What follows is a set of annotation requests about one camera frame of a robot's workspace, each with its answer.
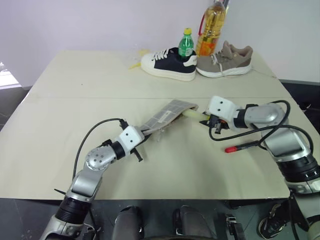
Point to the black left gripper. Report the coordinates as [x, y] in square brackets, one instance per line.
[139, 146]

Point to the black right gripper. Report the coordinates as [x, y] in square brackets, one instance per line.
[218, 123]

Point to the pale yellow highlighter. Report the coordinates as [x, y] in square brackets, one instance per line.
[193, 115]

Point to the grey grid fabric pouch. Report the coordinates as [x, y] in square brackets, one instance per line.
[166, 115]

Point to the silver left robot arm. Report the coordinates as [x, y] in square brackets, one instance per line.
[93, 160]

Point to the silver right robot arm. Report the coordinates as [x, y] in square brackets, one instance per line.
[285, 142]

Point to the red capped black marker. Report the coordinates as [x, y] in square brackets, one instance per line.
[240, 147]

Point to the taupe and white sneaker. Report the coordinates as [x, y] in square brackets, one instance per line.
[227, 62]

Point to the navy and white sneaker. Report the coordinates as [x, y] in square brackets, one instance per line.
[170, 66]

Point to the green plastic bottle yellow cap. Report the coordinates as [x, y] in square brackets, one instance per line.
[186, 45]

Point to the dark rounded shape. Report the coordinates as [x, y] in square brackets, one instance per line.
[130, 222]
[192, 222]

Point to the yellow and clear plastic wrapper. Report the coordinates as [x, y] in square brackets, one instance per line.
[140, 58]

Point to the large cooking oil bottle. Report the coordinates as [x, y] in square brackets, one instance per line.
[211, 27]

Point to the white object at room edge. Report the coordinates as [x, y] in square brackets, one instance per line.
[7, 75]

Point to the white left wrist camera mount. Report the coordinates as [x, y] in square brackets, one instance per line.
[130, 136]

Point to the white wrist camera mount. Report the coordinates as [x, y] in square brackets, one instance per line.
[221, 107]
[130, 136]

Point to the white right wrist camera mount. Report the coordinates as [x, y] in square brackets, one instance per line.
[221, 107]

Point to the black bracket under table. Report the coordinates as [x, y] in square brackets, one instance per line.
[235, 227]

